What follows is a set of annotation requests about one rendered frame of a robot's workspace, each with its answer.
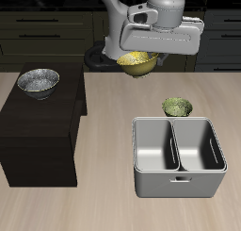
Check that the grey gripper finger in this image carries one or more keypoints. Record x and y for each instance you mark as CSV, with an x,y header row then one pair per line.
x,y
161,59

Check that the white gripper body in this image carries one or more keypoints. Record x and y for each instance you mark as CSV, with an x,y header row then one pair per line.
x,y
163,38

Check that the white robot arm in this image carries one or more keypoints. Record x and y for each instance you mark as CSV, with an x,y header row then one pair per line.
x,y
116,27

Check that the yellow bowl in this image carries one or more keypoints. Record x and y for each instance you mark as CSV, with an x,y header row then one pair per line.
x,y
137,65

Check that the black bowl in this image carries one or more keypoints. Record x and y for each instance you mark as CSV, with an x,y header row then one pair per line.
x,y
38,83

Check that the green fluted dish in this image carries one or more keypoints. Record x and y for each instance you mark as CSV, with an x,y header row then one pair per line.
x,y
177,107

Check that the white two-bin basket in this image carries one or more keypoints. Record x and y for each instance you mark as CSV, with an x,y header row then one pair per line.
x,y
179,157

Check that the dark wooden cabinet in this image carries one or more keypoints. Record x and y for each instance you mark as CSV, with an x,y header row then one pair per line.
x,y
40,124

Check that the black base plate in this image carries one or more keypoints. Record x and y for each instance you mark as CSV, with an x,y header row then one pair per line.
x,y
94,57

